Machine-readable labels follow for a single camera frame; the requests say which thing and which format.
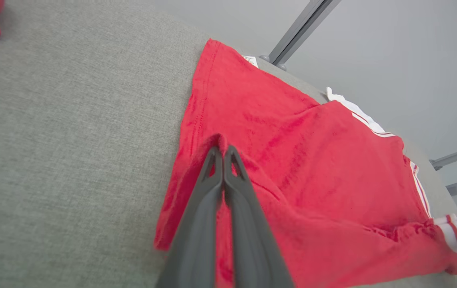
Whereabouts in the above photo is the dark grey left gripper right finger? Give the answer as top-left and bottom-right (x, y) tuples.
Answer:
(224, 145), (295, 288)

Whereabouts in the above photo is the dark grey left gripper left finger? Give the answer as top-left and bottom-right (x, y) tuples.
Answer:
(154, 146), (224, 288)

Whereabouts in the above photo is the red white numbered jersey shirt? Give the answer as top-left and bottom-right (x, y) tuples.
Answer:
(154, 38), (457, 288)

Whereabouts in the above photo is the grey metal partition post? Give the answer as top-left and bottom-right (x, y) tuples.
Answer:
(259, 0), (342, 72)

